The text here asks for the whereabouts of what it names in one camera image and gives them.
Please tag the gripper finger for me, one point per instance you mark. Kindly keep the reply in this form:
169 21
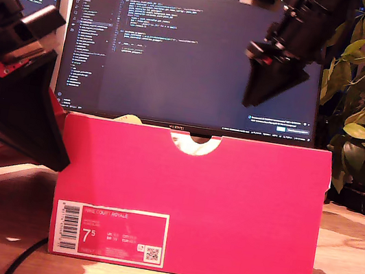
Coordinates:
20 111

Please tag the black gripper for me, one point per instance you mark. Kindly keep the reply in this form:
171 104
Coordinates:
291 39

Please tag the red shoebox lid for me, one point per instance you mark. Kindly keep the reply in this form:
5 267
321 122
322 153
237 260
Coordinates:
56 104

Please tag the red Nike shoebox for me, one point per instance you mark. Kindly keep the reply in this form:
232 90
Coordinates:
226 213

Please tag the black Huawei computer monitor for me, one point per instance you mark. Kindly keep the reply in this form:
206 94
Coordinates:
178 74

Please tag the green leafy plant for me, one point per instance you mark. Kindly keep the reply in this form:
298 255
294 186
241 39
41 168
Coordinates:
355 131

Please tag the beige paper sheet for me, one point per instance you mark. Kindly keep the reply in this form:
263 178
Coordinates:
128 118

